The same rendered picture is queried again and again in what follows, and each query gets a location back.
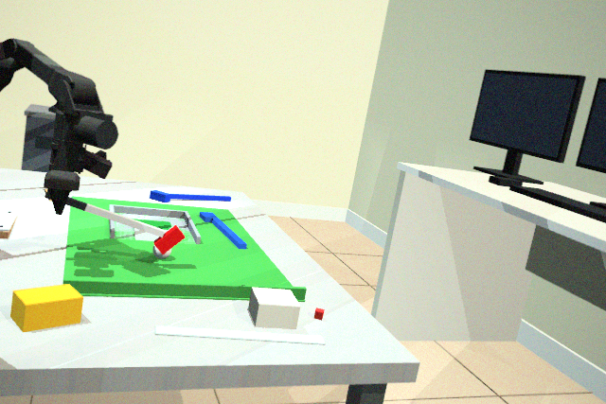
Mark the green flat mat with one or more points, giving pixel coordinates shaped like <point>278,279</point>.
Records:
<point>92,254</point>

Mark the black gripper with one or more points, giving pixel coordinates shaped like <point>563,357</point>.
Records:
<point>62,177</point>

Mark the yellow rectangular block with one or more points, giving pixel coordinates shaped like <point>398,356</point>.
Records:
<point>43,308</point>

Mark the white golf ball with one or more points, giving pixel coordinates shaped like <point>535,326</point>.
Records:
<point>158,254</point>

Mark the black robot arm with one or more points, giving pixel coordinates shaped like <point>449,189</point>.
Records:
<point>79,114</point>

